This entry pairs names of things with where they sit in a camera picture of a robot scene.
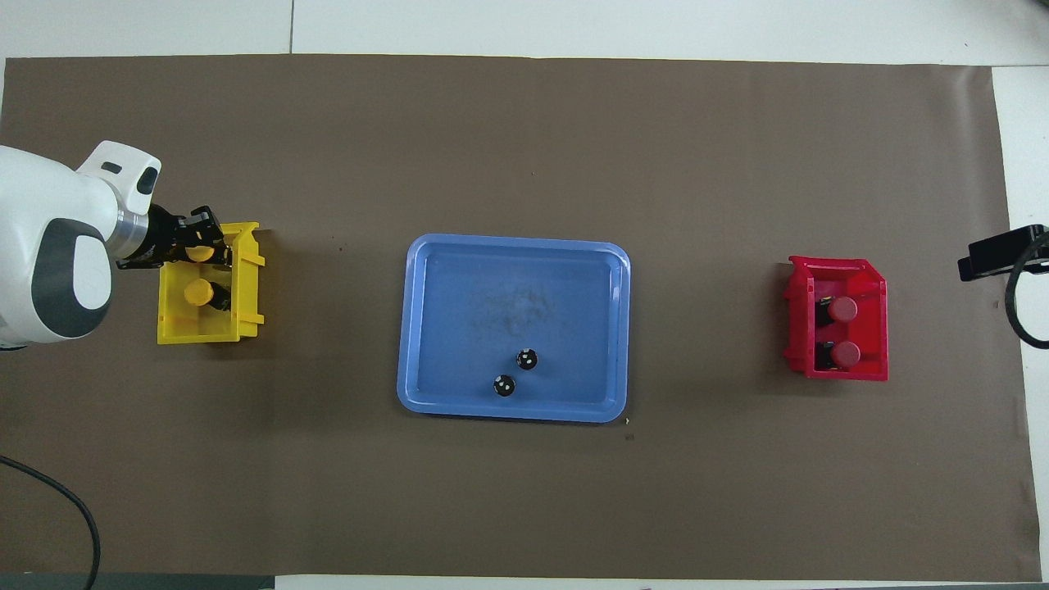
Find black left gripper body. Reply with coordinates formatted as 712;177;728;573
119;205;179;270

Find red push button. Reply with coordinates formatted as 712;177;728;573
815;340;862;370
815;295;860;325

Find yellow plastic bin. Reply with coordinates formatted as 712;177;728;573
157;221;266;346

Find red plastic bin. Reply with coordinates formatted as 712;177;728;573
781;255;889;383

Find blue plastic tray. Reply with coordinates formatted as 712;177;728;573
397;234;632;424

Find brown table mat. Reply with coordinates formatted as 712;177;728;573
0;54;1042;584

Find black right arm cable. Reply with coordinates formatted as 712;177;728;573
1004;234;1049;351

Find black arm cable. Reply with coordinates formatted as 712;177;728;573
1004;234;1049;351
0;455;102;590

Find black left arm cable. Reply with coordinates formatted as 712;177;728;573
0;455;102;590

